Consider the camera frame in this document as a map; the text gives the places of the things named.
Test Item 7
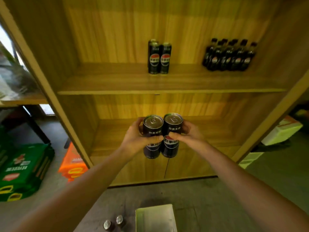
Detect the person's right hand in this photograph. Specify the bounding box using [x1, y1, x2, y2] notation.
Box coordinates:
[168, 121, 210, 155]

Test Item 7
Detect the person's left hand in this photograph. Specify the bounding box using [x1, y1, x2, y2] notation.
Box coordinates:
[120, 117, 164, 163]

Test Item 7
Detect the black soda can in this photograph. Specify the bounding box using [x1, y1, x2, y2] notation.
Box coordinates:
[148, 42, 162, 75]
[161, 113, 183, 158]
[160, 42, 172, 74]
[143, 115, 164, 159]
[147, 39, 159, 68]

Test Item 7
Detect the person's right forearm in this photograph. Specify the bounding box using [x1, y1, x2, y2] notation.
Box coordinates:
[196, 142, 309, 232]

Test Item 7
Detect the person's left forearm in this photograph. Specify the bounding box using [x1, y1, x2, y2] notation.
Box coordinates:
[13, 148, 136, 232]

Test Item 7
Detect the wooden cabinet door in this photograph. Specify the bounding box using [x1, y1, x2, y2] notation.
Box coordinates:
[90, 152, 169, 187]
[164, 145, 242, 180]

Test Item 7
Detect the wooden shelf cabinet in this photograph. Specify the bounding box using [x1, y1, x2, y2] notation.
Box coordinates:
[0, 0, 309, 187]

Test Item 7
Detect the flat white box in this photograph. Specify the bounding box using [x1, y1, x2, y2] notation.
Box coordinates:
[239, 152, 264, 169]

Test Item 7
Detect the open cardboard box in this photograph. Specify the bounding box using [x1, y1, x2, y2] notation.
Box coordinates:
[135, 204, 178, 232]

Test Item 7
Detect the stack of orange cartons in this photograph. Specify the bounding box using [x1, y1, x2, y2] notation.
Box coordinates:
[58, 142, 89, 183]

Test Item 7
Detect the group of black soda bottles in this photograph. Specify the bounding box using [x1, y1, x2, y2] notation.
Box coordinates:
[202, 38, 258, 72]

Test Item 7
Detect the white cardboard box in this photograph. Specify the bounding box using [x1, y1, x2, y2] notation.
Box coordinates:
[261, 115, 303, 146]

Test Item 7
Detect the wooden table with black legs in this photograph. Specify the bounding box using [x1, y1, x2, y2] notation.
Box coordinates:
[0, 93, 52, 145]

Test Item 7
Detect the stack of green cartons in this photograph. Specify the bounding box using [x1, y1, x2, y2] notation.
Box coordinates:
[0, 126, 55, 202]

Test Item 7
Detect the window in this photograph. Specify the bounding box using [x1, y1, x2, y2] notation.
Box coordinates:
[0, 24, 26, 70]

